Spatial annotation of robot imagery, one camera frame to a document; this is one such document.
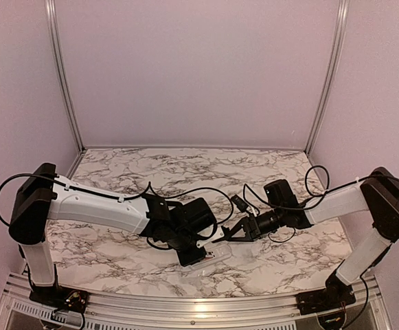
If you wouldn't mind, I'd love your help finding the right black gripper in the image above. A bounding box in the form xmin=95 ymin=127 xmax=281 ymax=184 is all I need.
xmin=227 ymin=205 xmax=286 ymax=241

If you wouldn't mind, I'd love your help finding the white remote control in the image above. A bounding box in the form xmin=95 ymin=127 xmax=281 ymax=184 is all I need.
xmin=186 ymin=245 xmax=231 ymax=271

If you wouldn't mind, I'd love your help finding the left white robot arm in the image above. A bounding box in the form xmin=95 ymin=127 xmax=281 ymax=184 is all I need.
xmin=9 ymin=163 xmax=223 ymax=306

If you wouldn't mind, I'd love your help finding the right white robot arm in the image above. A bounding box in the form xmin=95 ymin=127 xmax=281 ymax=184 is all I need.
xmin=224 ymin=167 xmax=399 ymax=308

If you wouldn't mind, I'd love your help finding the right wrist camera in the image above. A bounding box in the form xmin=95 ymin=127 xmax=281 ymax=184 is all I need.
xmin=230 ymin=195 xmax=249 ymax=212

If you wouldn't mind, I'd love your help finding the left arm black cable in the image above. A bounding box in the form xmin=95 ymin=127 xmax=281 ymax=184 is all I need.
xmin=0 ymin=171 xmax=236 ymax=250

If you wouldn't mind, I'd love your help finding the front aluminium rail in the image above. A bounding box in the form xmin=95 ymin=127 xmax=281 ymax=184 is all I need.
xmin=0 ymin=273 xmax=392 ymax=329

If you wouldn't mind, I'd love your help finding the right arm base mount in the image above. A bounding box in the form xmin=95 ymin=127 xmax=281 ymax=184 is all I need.
xmin=296 ymin=272 xmax=356 ymax=315

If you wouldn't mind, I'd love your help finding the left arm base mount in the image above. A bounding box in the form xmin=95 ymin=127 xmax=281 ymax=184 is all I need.
xmin=29 ymin=264 xmax=90 ymax=314

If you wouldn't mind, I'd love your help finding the right aluminium corner post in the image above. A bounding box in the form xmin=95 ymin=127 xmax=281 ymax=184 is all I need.
xmin=304 ymin=0 xmax=350 ymax=157

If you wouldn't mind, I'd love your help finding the aluminium corner post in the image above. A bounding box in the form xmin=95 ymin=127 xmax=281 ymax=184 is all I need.
xmin=45 ymin=0 xmax=85 ymax=153
xmin=304 ymin=0 xmax=350 ymax=157

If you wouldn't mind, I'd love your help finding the left aluminium corner post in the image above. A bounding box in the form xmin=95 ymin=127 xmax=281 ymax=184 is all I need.
xmin=45 ymin=0 xmax=85 ymax=153

